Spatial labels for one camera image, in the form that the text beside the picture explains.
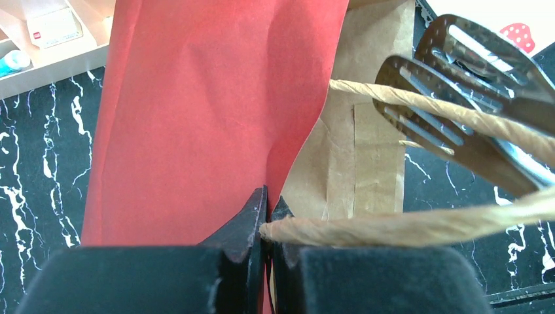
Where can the red brown paper bag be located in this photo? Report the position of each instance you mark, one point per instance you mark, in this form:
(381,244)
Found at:
(205,101)

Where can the strawberry print cutting board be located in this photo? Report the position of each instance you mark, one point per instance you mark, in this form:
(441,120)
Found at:
(529,24)

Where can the small green white tube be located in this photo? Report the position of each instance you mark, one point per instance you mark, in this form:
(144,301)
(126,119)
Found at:
(13,62)

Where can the pink plastic file organizer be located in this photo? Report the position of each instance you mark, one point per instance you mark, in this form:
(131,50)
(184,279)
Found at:
(63,60)

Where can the small white label box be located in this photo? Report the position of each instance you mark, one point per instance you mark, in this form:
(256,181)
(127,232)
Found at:
(54,28)

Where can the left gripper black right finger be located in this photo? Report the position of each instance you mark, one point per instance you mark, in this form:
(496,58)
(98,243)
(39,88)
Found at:
(311,279)

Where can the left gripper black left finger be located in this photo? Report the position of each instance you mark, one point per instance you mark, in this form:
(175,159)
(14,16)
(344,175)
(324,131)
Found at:
(222,274)

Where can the metal food tongs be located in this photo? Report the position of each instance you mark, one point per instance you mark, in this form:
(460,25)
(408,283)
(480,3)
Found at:
(465,63)

